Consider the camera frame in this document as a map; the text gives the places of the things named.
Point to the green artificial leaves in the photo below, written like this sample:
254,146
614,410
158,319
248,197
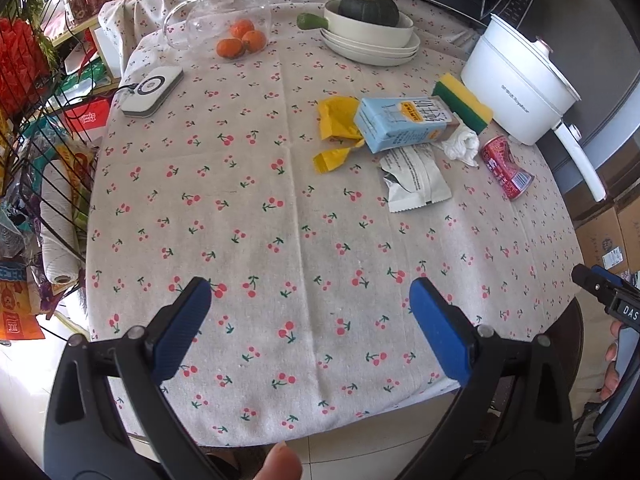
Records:
30,10

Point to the cherry print tablecloth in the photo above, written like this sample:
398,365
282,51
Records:
300,240

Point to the yellow and green sponge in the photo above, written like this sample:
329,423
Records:
465,105

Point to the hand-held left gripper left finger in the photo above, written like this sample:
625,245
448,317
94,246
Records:
182,325

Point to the red packet bundle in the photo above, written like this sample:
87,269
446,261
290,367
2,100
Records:
20,65

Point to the grey refrigerator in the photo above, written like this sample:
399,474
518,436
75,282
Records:
610,85

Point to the orange snack packet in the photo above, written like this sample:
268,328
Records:
17,315

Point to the person's right hand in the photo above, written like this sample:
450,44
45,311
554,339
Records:
612,375

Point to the red box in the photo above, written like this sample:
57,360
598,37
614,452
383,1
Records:
90,115

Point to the green plastic bag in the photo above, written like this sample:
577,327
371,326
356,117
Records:
85,82

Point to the white round-dial device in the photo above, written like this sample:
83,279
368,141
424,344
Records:
152,90

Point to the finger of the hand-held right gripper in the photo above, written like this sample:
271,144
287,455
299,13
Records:
612,277
590,285

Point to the person's left hand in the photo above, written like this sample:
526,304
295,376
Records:
280,465

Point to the white electric cooking pot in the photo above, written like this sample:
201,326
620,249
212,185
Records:
510,90

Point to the white foil packet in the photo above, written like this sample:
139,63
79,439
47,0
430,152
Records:
415,180

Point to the crumpled white tissue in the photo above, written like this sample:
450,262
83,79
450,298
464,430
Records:
462,145

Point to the brown trash can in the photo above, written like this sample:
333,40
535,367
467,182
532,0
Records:
572,330

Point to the person's beige clothing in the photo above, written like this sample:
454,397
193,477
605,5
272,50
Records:
592,360

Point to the yellow wrapper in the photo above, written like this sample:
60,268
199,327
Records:
340,115

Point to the light blue milk carton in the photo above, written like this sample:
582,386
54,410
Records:
400,125

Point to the glass teapot with wooden lid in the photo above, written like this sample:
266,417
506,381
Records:
220,10

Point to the red drink can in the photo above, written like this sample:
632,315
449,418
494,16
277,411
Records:
505,167

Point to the dark green squash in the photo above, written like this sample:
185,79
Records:
370,7

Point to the white paper roll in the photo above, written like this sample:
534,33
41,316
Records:
60,230

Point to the cream plate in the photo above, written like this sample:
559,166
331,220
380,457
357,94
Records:
410,45
380,61

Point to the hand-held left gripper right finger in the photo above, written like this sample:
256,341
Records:
442,330

